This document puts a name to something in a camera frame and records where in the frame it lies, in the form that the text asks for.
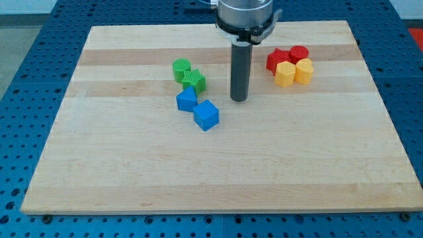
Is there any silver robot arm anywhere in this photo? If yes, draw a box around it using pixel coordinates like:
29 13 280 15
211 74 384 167
210 0 283 47

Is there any blue cube block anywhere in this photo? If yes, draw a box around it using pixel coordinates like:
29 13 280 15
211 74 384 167
193 100 219 132

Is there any blue triangular block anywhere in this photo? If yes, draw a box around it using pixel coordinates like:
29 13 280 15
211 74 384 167
176 87 198 112

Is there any green star block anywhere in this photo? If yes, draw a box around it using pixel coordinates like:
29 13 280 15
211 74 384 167
182 69 206 96

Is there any green cylinder block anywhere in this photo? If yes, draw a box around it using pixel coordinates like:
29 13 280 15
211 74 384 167
172 58 191 83

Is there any wooden board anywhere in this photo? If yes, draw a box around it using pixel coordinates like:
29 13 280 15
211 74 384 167
20 20 422 215

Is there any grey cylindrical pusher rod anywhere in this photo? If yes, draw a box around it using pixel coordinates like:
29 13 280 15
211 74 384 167
230 43 252 102

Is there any yellow hexagon block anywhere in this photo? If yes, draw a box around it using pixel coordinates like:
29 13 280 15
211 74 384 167
274 61 295 87

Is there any red star block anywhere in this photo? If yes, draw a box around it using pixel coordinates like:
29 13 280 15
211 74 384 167
266 48 290 75

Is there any yellow heart block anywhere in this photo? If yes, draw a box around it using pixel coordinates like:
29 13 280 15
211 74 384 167
294 58 314 85

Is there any red cylinder block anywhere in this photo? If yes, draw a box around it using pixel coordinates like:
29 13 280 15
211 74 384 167
289 46 309 64

